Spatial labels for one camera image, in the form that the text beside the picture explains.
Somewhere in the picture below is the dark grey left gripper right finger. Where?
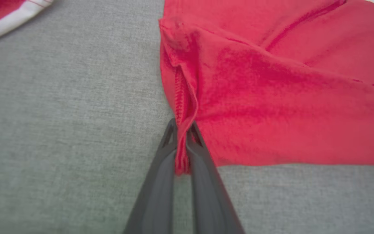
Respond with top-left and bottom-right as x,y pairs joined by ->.
186,121 -> 246,234

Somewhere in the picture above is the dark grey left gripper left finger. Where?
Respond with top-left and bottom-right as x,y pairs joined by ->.
124,118 -> 178,234

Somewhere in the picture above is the red jersey with white trim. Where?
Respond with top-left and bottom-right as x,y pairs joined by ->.
159,0 -> 374,176

